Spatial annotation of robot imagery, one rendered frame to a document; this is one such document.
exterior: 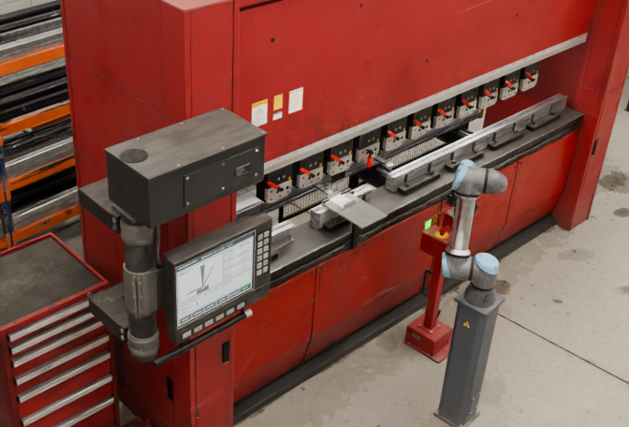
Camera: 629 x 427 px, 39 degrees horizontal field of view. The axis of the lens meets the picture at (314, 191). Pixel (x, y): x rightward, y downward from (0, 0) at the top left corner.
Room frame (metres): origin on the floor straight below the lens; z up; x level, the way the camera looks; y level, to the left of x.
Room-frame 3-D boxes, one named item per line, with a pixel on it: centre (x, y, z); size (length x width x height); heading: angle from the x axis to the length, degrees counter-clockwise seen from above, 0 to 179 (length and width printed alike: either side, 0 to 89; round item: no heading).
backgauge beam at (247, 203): (4.31, -0.18, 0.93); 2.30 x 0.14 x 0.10; 136
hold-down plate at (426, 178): (4.21, -0.57, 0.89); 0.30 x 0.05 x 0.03; 136
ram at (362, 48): (4.28, -0.56, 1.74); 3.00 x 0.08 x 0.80; 136
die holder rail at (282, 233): (3.42, 0.28, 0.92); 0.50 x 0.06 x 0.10; 136
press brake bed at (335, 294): (4.25, -0.59, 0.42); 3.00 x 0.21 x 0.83; 136
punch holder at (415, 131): (4.22, -0.51, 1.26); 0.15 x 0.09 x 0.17; 136
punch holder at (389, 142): (4.08, -0.37, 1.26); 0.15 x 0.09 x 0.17; 136
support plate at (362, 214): (3.71, -0.21, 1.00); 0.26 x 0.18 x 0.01; 46
